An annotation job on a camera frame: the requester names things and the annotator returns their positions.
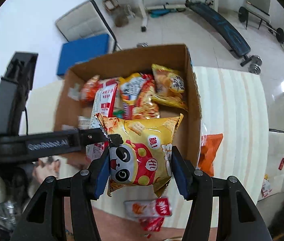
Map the yellow chip bag in box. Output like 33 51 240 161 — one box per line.
152 64 188 110

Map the black sit-up bench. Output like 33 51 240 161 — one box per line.
185 0 252 66

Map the snack packet on chair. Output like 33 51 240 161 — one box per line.
260 174 272 198

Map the yellow panda snack bag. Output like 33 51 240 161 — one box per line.
95 113 184 197

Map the orange panda snack bag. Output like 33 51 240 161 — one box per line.
80 75 100 103

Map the orange chip bag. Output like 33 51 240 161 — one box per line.
198 133 223 177

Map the small red packet on chair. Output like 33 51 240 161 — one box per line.
278 158 284 170

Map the red white fish snack packet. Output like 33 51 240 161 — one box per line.
124 197 172 218

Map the striped cat table cloth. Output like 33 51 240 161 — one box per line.
27 66 269 229

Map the grey folding chair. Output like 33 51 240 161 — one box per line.
243 0 271 26

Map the white quilted chair left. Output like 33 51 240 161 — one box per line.
55 0 121 53

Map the cardboard milk box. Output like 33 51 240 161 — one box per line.
54 44 202 165

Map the red white long packet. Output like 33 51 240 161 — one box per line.
86 79 117 161

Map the floor barbell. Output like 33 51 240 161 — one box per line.
237 7 284 44

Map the blue mat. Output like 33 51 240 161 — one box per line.
56 34 109 76

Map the chrome dumbbell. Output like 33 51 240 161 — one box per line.
248 55 263 75

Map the yellow Korean noodle bag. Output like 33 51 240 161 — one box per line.
118 73 160 120

